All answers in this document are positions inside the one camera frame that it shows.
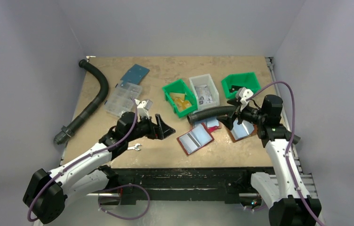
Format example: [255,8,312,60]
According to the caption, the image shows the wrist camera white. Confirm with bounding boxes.
[235,87,254,110]
[135,99,153,118]

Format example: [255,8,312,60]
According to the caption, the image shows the white plastic bin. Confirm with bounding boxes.
[189,73,220,111]

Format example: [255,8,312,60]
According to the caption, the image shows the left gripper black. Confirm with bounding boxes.
[126,113,174,142]

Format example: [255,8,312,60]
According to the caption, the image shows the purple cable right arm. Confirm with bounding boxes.
[247,81,326,226]

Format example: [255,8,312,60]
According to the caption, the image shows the silver wrench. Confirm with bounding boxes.
[127,143,142,151]

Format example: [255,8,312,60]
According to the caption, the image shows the black corrugated hose right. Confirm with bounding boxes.
[187,105,238,126]

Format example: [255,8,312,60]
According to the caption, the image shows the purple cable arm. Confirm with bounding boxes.
[27,97,151,223]
[247,81,326,226]

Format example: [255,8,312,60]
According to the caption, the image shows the black corrugated hose left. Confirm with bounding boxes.
[54,59,110,145]

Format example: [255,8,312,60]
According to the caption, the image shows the white striped credit card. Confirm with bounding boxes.
[180,132,201,153]

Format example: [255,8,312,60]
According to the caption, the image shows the black corrugated hose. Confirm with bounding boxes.
[187,105,238,126]
[54,59,110,145]

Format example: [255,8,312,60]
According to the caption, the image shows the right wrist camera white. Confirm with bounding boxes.
[235,87,254,110]

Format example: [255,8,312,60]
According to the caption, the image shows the green bin with yellow items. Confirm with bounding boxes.
[162,79,198,118]

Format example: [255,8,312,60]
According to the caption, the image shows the red leather card holder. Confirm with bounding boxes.
[177,124,218,155]

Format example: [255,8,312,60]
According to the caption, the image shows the brown open card holder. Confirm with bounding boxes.
[226,120,257,143]

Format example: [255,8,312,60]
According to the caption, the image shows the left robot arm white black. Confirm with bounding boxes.
[23,112,176,224]

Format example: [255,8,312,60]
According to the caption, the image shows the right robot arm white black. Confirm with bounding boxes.
[217,95,322,226]

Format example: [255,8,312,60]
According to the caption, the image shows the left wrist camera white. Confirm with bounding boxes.
[135,99,153,118]

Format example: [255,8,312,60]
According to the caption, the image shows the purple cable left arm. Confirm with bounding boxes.
[27,97,151,223]

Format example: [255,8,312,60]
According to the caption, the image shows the clear compartment screw box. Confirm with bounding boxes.
[105,81,143,117]

